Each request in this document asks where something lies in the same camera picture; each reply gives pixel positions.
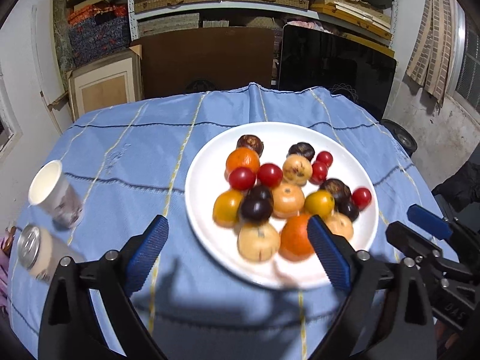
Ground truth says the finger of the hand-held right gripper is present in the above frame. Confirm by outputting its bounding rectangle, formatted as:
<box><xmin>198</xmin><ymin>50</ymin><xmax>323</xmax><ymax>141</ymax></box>
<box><xmin>385</xmin><ymin>221</ymin><xmax>474</xmax><ymax>279</ymax></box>
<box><xmin>407</xmin><ymin>203</ymin><xmax>480</xmax><ymax>268</ymax></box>

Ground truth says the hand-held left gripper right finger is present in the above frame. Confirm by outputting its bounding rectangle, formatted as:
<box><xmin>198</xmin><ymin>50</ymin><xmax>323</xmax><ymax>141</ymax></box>
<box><xmin>307</xmin><ymin>214</ymin><xmax>439</xmax><ymax>360</ymax></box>

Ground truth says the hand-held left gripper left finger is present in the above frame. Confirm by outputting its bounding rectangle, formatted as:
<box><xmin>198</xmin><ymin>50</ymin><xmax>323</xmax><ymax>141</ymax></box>
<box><xmin>37</xmin><ymin>214</ymin><xmax>170</xmax><ymax>360</ymax></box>

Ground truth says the orange mandarin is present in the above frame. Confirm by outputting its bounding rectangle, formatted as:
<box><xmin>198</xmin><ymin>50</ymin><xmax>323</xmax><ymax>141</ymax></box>
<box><xmin>226</xmin><ymin>147</ymin><xmax>261</xmax><ymax>175</ymax></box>
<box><xmin>279</xmin><ymin>214</ymin><xmax>317</xmax><ymax>262</ymax></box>

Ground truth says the small brown pastry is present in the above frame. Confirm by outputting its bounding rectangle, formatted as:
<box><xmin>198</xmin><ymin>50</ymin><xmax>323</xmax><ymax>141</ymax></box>
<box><xmin>337</xmin><ymin>199</ymin><xmax>360</xmax><ymax>222</ymax></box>

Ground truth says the small yellow tomato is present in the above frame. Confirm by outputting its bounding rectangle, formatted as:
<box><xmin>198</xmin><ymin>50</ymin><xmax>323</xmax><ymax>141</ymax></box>
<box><xmin>304</xmin><ymin>190</ymin><xmax>335</xmax><ymax>219</ymax></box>

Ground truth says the plain peach pepino melon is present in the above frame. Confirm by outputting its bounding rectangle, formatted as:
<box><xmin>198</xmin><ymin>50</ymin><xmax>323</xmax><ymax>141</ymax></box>
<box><xmin>272</xmin><ymin>182</ymin><xmax>305</xmax><ymax>219</ymax></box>

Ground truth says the dark purple plum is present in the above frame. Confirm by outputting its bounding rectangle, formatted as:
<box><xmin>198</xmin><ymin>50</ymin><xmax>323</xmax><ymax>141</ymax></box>
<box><xmin>239</xmin><ymin>196</ymin><xmax>273</xmax><ymax>226</ymax></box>
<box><xmin>247</xmin><ymin>184</ymin><xmax>274</xmax><ymax>201</ymax></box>

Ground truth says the large orange-yellow tomato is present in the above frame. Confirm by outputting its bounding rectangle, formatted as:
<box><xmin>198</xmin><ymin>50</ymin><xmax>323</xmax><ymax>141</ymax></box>
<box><xmin>213</xmin><ymin>190</ymin><xmax>244</xmax><ymax>227</ymax></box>

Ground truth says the white oval plate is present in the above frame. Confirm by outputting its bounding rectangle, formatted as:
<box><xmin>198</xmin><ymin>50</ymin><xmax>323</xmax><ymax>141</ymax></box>
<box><xmin>185</xmin><ymin>122</ymin><xmax>379</xmax><ymax>290</ymax></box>

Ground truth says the black cloth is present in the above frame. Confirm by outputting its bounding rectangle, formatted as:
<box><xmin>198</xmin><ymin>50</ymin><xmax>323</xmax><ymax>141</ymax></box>
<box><xmin>431</xmin><ymin>161</ymin><xmax>480</xmax><ymax>214</ymax></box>

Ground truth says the blue striped tablecloth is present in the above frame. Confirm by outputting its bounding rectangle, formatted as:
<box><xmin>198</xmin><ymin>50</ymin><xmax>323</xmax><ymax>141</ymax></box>
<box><xmin>7</xmin><ymin>82</ymin><xmax>451</xmax><ymax>360</ymax></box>

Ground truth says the white paper cup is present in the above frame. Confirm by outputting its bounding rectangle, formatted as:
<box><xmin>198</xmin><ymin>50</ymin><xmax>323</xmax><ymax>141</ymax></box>
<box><xmin>28</xmin><ymin>160</ymin><xmax>84</xmax><ymax>229</ymax></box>

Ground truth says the white drink can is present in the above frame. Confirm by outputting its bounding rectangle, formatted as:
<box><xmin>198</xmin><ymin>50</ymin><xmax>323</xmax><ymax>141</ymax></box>
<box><xmin>17</xmin><ymin>225</ymin><xmax>85</xmax><ymax>284</ymax></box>

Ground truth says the pink cloth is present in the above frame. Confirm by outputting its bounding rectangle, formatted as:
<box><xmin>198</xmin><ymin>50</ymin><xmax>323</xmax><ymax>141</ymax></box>
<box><xmin>0</xmin><ymin>227</ymin><xmax>17</xmax><ymax>308</ymax></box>

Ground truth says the metal window grille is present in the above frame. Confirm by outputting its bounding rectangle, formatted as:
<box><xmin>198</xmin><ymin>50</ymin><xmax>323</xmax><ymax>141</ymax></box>
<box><xmin>452</xmin><ymin>7</ymin><xmax>480</xmax><ymax>107</ymax></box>

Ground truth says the brick pattern paper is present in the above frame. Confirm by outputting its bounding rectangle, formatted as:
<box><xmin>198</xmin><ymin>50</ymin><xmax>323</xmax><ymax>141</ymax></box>
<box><xmin>407</xmin><ymin>0</ymin><xmax>456</xmax><ymax>109</ymax></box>

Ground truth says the black glass panel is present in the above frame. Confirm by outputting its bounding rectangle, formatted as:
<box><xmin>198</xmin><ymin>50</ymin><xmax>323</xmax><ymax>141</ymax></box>
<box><xmin>277</xmin><ymin>24</ymin><xmax>397</xmax><ymax>121</ymax></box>

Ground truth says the brown cardboard sheet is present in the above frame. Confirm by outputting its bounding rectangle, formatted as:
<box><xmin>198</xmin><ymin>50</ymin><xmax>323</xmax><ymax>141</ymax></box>
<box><xmin>129</xmin><ymin>27</ymin><xmax>276</xmax><ymax>100</ymax></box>

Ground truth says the white leaning board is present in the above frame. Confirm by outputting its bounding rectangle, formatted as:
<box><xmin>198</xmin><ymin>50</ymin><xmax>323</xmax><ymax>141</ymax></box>
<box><xmin>32</xmin><ymin>4</ymin><xmax>74</xmax><ymax>134</ymax></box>

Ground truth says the stack of yellow wooden boxes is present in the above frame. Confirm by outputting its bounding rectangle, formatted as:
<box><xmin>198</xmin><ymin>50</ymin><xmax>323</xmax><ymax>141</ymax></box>
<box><xmin>311</xmin><ymin>0</ymin><xmax>394</xmax><ymax>42</ymax></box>

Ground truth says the stack of blue patterned boxes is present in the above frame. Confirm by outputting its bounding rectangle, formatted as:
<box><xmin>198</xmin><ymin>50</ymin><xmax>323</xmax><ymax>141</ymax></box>
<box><xmin>67</xmin><ymin>5</ymin><xmax>130</xmax><ymax>68</ymax></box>

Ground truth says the green marbled slab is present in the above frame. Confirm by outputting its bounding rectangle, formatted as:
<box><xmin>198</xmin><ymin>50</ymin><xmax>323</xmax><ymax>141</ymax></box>
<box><xmin>52</xmin><ymin>0</ymin><xmax>77</xmax><ymax>74</ymax></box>

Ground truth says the white metal shelf rack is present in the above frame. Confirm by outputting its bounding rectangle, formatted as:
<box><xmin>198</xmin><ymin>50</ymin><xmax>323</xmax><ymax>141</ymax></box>
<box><xmin>127</xmin><ymin>0</ymin><xmax>398</xmax><ymax>46</ymax></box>

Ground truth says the wooden picture frame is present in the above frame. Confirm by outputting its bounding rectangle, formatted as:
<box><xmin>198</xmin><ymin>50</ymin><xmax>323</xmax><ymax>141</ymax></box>
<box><xmin>67</xmin><ymin>45</ymin><xmax>143</xmax><ymax>121</ymax></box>

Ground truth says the white window frame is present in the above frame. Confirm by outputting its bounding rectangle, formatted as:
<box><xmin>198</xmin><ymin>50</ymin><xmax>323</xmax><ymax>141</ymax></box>
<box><xmin>0</xmin><ymin>64</ymin><xmax>23</xmax><ymax>162</ymax></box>

